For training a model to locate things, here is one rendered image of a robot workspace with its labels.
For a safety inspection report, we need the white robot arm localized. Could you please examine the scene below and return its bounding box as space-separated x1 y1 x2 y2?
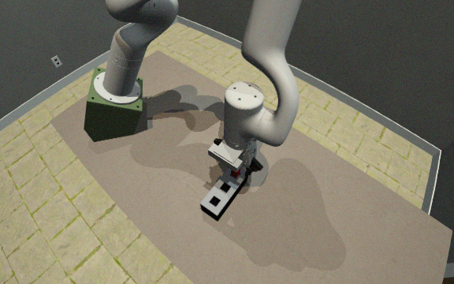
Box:
94 0 302 173

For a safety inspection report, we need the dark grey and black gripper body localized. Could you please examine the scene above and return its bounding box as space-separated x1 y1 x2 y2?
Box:
238 141 257 168

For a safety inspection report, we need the grey and red pin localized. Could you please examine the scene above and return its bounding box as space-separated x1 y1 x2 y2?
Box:
231 169 240 179

